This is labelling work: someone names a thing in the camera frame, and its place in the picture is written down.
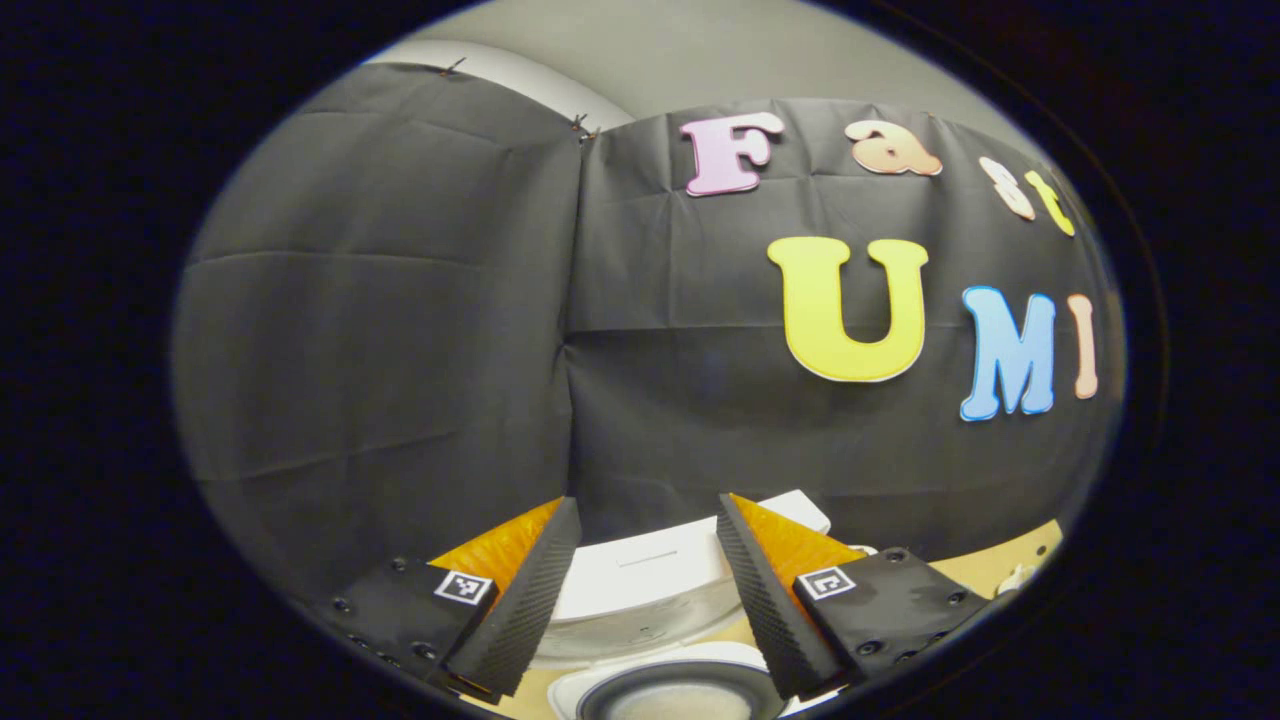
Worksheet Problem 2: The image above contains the white rice cooker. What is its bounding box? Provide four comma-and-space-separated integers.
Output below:
535, 488, 876, 720

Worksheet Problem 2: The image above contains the black backdrop cloth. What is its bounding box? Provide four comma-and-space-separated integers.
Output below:
170, 62, 1126, 601

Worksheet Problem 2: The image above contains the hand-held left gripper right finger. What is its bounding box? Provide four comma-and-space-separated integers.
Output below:
718, 493, 1001, 701

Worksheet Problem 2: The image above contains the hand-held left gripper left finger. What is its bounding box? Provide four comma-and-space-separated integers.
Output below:
300, 497, 583, 704

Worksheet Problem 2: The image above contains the white rice portion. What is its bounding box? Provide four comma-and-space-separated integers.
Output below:
610, 685, 753, 720

